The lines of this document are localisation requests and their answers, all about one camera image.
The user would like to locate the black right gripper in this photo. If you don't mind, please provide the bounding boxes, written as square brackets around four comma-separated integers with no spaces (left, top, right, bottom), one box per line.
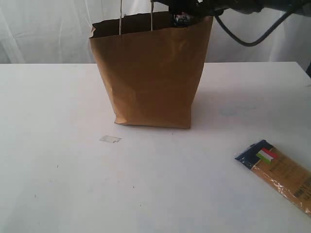
[150,0,219,19]

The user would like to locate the small blue white milk carton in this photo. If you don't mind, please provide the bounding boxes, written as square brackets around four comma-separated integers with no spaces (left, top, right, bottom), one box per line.
[173,12,193,27]

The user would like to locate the brown paper shopping bag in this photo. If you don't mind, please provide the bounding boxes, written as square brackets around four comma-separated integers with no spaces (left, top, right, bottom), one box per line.
[89,11,213,129]

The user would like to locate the spaghetti packet with Italian flag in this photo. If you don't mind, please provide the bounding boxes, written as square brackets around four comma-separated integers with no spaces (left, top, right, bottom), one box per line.
[235,140,311,216]

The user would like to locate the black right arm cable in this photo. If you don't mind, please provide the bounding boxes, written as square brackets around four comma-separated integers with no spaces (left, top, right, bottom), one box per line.
[213,7,296,47]

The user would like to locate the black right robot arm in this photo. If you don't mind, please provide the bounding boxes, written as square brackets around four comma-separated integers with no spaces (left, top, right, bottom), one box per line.
[158,0,311,17]

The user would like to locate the white backdrop curtain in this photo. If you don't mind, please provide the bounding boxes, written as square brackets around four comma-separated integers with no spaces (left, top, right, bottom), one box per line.
[0,0,311,68]

